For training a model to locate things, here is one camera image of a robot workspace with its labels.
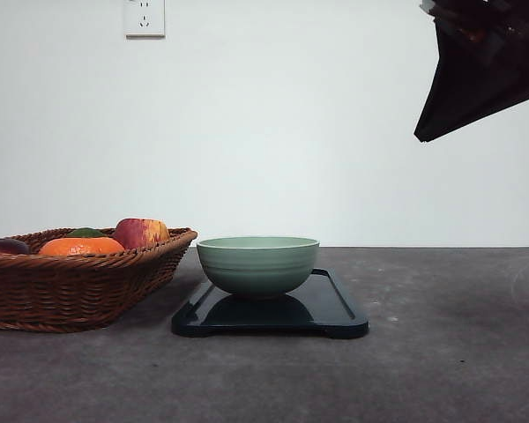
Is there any dark purple plum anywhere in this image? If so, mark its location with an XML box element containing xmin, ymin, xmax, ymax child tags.
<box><xmin>0</xmin><ymin>239</ymin><xmax>30</xmax><ymax>256</ymax></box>

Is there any red yellow apple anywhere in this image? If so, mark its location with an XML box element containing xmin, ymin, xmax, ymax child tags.
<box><xmin>113</xmin><ymin>218</ymin><xmax>170</xmax><ymax>249</ymax></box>

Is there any white wall socket left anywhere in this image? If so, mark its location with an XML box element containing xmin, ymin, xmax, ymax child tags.
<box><xmin>123</xmin><ymin>0</ymin><xmax>166</xmax><ymax>40</ymax></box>

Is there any green avocado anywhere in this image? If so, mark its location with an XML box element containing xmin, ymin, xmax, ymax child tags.
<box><xmin>66</xmin><ymin>227</ymin><xmax>104</xmax><ymax>238</ymax></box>

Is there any orange fruit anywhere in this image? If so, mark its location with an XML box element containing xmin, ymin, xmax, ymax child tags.
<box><xmin>39</xmin><ymin>237</ymin><xmax>126</xmax><ymax>256</ymax></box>

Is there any dark teal rectangular tray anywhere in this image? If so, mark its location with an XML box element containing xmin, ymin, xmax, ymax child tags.
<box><xmin>172</xmin><ymin>268</ymin><xmax>369</xmax><ymax>338</ymax></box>

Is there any light green ceramic bowl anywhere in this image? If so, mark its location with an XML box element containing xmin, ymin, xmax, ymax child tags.
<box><xmin>196</xmin><ymin>236</ymin><xmax>320</xmax><ymax>294</ymax></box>

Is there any brown wicker basket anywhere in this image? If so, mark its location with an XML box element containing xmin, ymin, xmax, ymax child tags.
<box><xmin>0</xmin><ymin>226</ymin><xmax>198</xmax><ymax>332</ymax></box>

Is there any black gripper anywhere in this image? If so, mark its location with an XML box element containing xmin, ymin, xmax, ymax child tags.
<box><xmin>414</xmin><ymin>0</ymin><xmax>529</xmax><ymax>143</ymax></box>

